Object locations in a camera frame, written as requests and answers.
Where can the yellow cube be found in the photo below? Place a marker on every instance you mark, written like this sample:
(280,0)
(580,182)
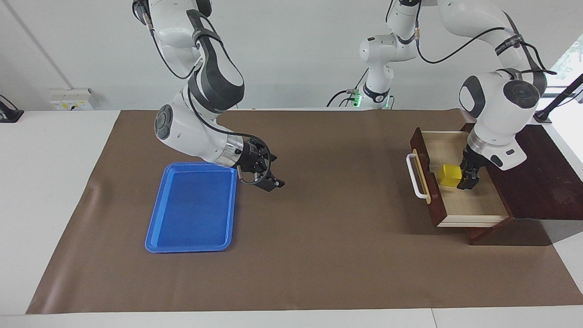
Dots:
(448,175)

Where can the blue plastic tray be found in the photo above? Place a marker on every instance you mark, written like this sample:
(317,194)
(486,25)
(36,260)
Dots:
(191,209)

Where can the black camera stand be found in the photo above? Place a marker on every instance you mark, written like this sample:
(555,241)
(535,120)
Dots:
(558,100)
(9,114)

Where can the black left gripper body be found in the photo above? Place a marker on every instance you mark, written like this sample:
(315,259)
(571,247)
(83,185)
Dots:
(473,163)

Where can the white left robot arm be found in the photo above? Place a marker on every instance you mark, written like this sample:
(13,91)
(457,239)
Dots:
(496,105)

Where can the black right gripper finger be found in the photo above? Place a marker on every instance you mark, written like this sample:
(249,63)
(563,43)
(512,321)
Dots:
(268,154)
(271,183)

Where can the wooden drawer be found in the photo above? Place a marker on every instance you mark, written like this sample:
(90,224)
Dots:
(469,205)

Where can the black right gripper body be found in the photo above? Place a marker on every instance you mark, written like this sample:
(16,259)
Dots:
(253,157)

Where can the white wall socket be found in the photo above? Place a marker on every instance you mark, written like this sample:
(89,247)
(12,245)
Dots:
(73,100)

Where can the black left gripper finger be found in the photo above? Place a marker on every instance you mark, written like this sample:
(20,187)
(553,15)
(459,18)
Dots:
(468,181)

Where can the brown table mat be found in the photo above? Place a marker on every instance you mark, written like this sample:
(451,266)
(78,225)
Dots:
(319,255)

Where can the dark wooden cabinet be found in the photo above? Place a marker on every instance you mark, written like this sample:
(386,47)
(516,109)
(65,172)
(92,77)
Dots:
(542,182)

